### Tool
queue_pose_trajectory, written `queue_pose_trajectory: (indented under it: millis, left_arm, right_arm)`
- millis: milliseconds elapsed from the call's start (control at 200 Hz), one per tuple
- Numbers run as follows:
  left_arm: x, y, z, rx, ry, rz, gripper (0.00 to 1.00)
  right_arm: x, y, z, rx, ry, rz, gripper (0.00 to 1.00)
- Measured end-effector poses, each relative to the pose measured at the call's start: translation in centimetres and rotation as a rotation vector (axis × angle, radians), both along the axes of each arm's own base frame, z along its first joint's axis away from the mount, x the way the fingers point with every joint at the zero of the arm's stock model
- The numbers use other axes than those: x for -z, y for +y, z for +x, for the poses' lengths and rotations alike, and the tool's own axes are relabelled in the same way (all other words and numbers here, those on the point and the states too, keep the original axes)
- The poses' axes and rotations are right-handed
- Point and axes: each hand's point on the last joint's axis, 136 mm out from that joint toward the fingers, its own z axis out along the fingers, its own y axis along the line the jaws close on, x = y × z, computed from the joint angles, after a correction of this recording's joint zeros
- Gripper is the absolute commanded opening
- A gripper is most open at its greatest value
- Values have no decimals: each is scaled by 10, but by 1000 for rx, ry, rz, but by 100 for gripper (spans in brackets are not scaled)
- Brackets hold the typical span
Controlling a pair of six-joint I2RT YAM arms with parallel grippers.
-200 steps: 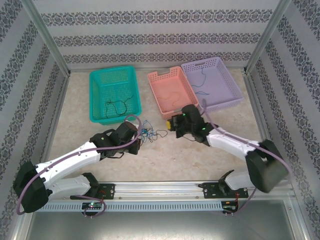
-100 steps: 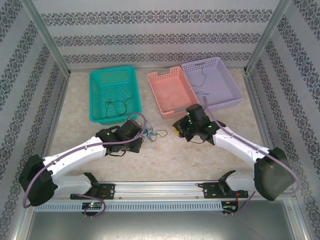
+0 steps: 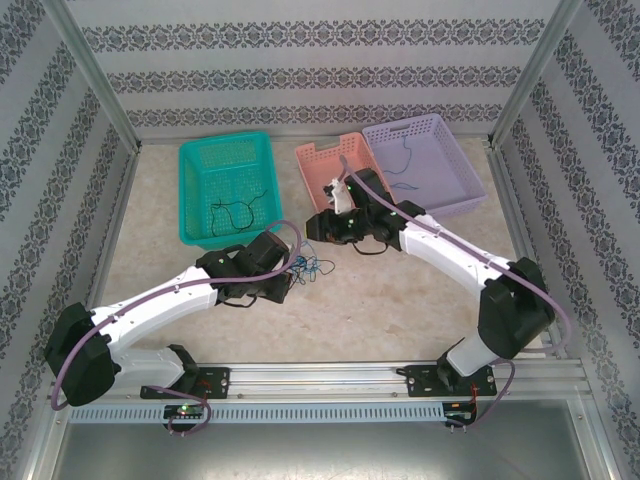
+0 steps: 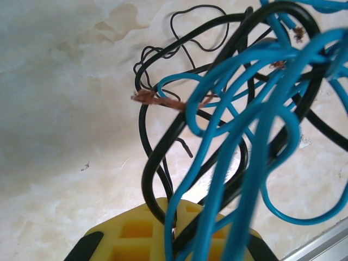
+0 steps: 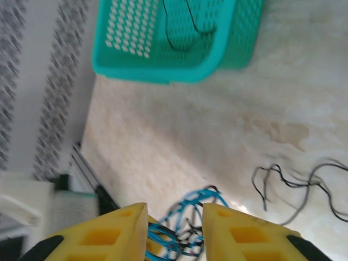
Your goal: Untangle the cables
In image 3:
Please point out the controller board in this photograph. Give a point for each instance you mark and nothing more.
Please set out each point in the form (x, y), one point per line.
(460, 412)
(185, 411)

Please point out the grey metal front panel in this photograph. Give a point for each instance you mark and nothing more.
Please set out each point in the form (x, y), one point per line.
(320, 450)

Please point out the right aluminium frame post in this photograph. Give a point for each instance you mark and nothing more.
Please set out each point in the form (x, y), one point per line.
(532, 75)

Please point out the right aluminium side rail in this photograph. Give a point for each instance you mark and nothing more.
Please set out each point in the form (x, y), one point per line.
(522, 225)

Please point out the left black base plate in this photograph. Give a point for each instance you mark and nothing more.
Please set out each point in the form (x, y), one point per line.
(217, 380)

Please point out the left aluminium frame post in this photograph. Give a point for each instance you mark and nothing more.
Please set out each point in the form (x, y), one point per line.
(96, 75)

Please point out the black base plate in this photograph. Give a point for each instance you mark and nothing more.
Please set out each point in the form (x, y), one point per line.
(420, 382)
(217, 380)

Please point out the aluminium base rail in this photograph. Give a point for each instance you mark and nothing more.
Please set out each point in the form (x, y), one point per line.
(325, 377)

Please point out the purple plastic basket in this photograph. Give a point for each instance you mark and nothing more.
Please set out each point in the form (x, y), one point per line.
(440, 160)

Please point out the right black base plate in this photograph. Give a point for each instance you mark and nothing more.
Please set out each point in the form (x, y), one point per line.
(420, 382)

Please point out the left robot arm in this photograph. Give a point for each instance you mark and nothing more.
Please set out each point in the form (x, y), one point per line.
(150, 305)

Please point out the left controller board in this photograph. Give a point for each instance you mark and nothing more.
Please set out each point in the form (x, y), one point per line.
(185, 411)

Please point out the teal plastic basket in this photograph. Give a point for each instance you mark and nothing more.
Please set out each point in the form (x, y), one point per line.
(225, 170)

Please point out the aluminium side rail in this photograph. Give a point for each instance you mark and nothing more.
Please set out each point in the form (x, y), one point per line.
(116, 225)
(522, 225)

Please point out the aluminium frame post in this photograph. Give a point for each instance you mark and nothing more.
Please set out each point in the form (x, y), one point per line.
(532, 75)
(96, 75)

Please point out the right controller board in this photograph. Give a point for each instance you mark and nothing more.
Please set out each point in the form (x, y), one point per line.
(460, 412)

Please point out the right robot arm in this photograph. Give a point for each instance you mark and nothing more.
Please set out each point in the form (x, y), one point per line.
(450, 250)

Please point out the pink plastic basket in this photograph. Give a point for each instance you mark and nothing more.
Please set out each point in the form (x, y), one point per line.
(320, 165)

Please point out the left aluminium side rail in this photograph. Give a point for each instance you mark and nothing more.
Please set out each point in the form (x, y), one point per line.
(116, 225)

